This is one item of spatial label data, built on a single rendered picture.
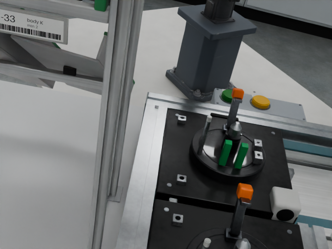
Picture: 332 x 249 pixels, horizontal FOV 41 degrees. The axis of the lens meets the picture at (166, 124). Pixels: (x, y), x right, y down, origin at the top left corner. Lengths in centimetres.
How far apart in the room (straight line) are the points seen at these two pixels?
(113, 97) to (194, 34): 63
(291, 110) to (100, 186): 57
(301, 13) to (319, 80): 77
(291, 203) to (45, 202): 44
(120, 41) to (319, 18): 353
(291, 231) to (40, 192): 45
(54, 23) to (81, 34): 91
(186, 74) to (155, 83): 9
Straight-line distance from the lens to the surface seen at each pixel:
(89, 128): 102
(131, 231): 71
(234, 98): 83
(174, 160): 81
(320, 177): 98
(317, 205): 91
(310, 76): 337
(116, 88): 50
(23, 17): 49
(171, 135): 86
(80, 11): 47
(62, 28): 48
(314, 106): 131
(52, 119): 104
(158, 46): 138
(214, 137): 85
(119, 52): 48
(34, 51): 70
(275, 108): 104
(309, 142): 102
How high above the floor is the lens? 151
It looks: 37 degrees down
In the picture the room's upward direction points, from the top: 12 degrees clockwise
